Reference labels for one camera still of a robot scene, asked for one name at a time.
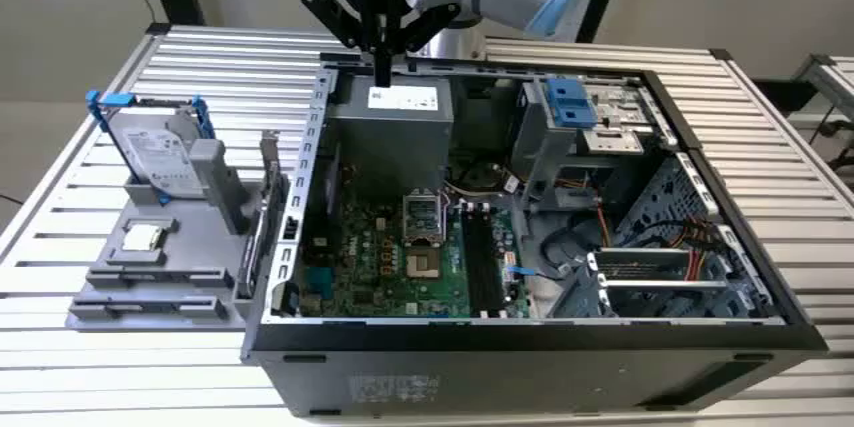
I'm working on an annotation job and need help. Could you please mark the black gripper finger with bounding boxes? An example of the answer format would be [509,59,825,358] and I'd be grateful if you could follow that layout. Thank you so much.
[384,3,462,88]
[299,0,385,88]

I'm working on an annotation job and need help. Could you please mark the dark RAM stick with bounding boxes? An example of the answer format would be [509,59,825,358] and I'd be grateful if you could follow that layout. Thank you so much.
[110,272,210,282]
[93,300,202,311]

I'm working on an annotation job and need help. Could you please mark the black RAM slot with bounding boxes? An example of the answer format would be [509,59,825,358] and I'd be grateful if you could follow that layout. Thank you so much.
[480,202,504,318]
[470,202,496,318]
[462,202,486,318]
[488,202,513,318]

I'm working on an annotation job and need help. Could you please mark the grey power supply unit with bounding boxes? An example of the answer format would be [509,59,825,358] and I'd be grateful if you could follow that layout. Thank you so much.
[330,74,456,198]

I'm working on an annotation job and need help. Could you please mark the blue plastic drive latch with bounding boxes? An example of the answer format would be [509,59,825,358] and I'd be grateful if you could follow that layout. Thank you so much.
[544,76,596,131]

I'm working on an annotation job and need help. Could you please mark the round black cooler fan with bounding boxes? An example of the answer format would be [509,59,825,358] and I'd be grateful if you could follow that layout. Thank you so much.
[453,160,509,196]

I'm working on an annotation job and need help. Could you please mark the grey metal drive cage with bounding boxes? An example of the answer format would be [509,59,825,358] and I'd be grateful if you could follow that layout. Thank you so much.
[513,71,660,211]

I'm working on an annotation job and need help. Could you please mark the graphics card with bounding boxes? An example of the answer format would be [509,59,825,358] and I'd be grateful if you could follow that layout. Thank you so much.
[243,129,290,298]

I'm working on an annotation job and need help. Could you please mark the hard disk in blue carrier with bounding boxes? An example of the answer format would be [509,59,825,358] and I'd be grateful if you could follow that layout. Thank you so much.
[86,89,215,206]

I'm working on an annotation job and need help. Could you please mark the metal socket cover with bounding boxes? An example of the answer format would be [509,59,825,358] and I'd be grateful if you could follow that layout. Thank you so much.
[400,189,448,246]

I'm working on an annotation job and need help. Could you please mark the CPU socket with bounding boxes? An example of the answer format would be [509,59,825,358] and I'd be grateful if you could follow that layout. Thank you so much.
[405,244,442,281]

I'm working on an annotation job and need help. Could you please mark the green motherboard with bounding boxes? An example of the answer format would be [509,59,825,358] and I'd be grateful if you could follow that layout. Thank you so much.
[297,196,536,321]

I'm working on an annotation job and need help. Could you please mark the grey parts rack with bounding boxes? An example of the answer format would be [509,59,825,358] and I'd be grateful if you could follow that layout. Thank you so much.
[66,129,293,333]

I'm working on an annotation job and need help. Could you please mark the silver CPU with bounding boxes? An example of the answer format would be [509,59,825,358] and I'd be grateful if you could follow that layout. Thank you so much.
[119,224,166,252]

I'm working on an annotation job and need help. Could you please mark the metal disk bay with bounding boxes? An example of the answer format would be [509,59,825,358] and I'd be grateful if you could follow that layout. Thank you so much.
[586,246,736,318]

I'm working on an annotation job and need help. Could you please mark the aluminium side table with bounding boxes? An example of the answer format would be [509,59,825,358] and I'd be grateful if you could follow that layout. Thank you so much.
[787,52,854,123]

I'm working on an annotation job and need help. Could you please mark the black open PC case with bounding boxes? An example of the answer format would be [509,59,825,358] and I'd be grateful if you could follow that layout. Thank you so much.
[239,49,829,421]

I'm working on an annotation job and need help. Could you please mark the thin orange wire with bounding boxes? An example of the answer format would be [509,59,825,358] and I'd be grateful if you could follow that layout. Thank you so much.
[596,199,613,248]

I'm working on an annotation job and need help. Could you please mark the black looped wire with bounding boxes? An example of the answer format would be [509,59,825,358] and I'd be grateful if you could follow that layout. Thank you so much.
[538,224,602,281]

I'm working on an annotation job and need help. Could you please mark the black table bracket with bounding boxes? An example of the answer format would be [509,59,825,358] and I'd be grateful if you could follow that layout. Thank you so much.
[753,77,820,113]

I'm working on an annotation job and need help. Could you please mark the red orange power wires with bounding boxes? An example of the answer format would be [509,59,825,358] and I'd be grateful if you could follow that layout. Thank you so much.
[673,216,720,281]

